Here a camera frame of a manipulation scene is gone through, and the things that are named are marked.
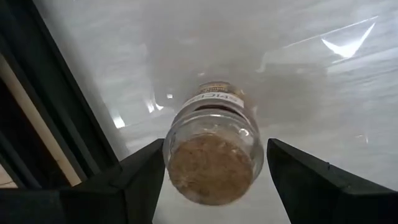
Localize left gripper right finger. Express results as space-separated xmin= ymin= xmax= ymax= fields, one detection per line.
xmin=267 ymin=138 xmax=398 ymax=224

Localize black metal table frame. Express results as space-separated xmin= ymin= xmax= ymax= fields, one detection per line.
xmin=0 ymin=0 xmax=130 ymax=191

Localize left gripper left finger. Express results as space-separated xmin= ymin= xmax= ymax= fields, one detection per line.
xmin=59 ymin=138 xmax=166 ymax=224

